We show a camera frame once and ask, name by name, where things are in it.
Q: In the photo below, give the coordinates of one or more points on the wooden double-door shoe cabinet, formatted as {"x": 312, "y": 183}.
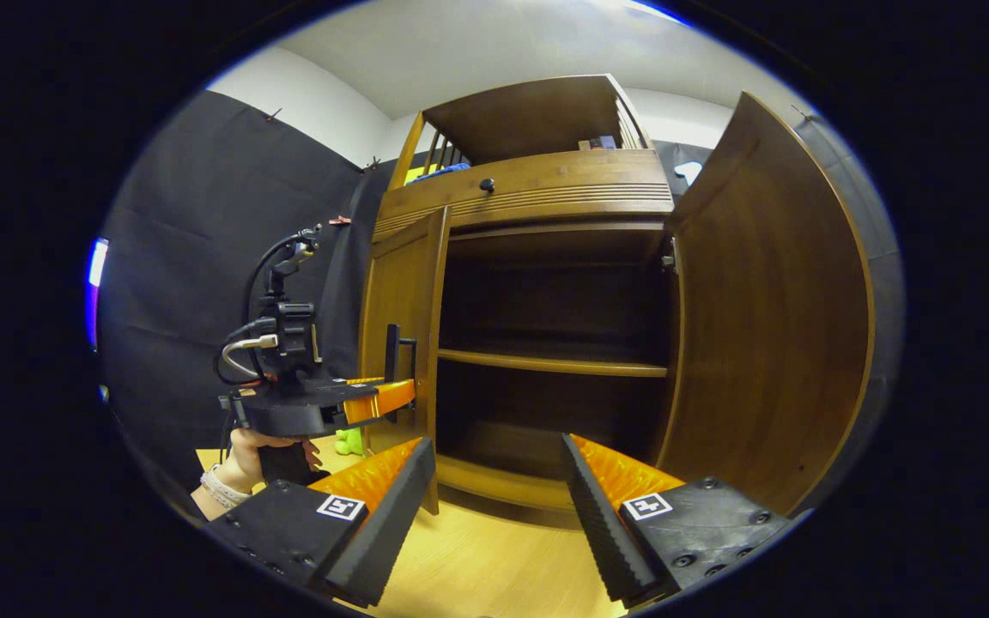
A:
{"x": 546, "y": 300}

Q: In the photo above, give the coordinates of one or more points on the metal door hinge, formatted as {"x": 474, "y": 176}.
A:
{"x": 670, "y": 255}

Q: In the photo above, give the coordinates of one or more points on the blue folded cloth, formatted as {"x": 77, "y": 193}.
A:
{"x": 447, "y": 169}

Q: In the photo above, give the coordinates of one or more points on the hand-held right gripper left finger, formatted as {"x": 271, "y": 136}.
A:
{"x": 387, "y": 515}

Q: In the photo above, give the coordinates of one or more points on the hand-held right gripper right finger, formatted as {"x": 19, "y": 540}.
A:
{"x": 602, "y": 524}

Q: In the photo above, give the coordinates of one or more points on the wooden shoe cabinet door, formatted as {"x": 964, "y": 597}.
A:
{"x": 400, "y": 292}
{"x": 769, "y": 300}

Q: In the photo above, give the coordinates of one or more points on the green frog plush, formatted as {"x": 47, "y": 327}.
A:
{"x": 348, "y": 442}

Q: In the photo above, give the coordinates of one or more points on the wooden inner shelf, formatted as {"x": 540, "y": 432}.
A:
{"x": 546, "y": 364}

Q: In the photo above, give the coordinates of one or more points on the black backdrop cloth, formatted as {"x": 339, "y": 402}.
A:
{"x": 185, "y": 257}

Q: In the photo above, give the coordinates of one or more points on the wooden cabinet drawer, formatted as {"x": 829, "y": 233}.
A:
{"x": 563, "y": 176}

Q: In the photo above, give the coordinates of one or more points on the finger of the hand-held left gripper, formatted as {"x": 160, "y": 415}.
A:
{"x": 366, "y": 381}
{"x": 379, "y": 405}

